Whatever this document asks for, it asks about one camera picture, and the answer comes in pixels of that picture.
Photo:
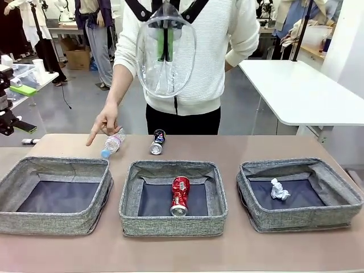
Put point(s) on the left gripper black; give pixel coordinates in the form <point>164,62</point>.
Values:
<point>4,99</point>

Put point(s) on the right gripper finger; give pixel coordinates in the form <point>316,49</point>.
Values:
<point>190,15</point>
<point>142,12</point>

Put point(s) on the clear plastic cup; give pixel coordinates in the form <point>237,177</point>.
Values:
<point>159,82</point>

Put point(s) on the black Pepsi can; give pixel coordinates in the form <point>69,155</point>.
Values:
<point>157,142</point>

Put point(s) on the crushed red can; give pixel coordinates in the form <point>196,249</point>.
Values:
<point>180,193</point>

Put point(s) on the white paper ball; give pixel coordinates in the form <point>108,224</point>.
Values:
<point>277,190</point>

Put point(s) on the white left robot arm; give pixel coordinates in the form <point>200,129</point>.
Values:
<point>6,61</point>

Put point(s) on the person's right forearm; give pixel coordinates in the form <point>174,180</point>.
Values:
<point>119,85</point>

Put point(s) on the person's left hand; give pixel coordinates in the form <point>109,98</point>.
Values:
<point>228,66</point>

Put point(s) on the person's right hand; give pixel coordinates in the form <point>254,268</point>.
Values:
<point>109,119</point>

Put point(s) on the clear plastic storage box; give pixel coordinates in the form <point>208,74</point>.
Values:
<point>28,75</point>

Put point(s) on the white marker pen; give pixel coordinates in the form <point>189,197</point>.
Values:
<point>29,141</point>

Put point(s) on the white paper cup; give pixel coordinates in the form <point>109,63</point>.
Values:
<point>39,69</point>

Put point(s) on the person in white sweater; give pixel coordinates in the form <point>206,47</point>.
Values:
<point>204,57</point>

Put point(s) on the blue bag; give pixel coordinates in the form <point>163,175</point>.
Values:
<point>93,65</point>

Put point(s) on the brown cardboard box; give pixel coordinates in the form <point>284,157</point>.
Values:
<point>78,59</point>

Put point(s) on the grey background desk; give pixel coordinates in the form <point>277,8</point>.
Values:
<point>65,29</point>

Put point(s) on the blue hanging shirt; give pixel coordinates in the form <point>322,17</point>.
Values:
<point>287,17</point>

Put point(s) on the clear bottle blue cap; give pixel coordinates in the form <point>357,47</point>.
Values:
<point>113,142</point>

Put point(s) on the beige hanging garment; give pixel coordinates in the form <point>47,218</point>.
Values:
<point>295,28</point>

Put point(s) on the black trousers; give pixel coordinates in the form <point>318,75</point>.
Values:
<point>185,122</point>

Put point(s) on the black pole stand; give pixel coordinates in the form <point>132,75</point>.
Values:
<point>302,31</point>

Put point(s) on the grey fabric basket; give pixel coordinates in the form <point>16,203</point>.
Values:
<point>298,219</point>
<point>148,224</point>
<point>57,224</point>

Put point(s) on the white translucent storage bin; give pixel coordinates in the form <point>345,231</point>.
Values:
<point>318,37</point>

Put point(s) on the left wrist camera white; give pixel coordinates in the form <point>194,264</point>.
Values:
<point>16,82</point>

